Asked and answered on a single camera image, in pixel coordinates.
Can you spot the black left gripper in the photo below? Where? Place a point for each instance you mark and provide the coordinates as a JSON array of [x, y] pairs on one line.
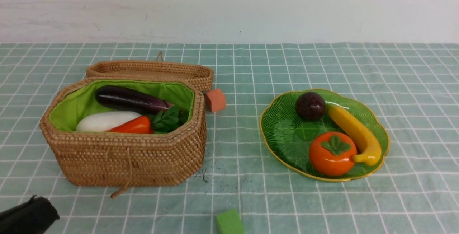
[[34, 216]]

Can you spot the white radish with leaves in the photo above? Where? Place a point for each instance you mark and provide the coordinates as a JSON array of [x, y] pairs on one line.
[[160, 123]]

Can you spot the purple eggplant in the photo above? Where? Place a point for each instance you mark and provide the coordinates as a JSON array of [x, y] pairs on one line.
[[122, 98]]

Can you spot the orange carrot with leaves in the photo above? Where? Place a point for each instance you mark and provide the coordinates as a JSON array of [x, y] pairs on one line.
[[140, 125]]

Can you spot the dark purple mangosteen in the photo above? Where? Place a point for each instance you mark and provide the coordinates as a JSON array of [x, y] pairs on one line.
[[310, 106]]

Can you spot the orange persimmon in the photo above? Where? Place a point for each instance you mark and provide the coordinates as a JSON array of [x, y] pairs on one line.
[[331, 154]]

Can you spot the yellow banana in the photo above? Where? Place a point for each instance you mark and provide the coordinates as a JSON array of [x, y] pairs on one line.
[[365, 141]]

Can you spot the woven wicker basket green lining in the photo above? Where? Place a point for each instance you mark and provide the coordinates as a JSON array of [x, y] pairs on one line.
[[123, 159]]

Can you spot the green foam cube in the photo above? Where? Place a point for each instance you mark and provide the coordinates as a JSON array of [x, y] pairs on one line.
[[229, 222]]

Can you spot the orange foam cube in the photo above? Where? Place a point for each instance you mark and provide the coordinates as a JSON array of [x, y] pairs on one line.
[[215, 100]]

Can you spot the woven wicker basket lid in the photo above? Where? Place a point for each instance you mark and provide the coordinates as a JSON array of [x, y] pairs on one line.
[[201, 77]]

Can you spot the green leaf-shaped glass plate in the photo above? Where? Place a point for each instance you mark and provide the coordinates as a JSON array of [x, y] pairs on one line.
[[288, 137]]

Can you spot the green checkered tablecloth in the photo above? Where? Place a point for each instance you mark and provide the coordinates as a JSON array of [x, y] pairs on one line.
[[412, 88]]

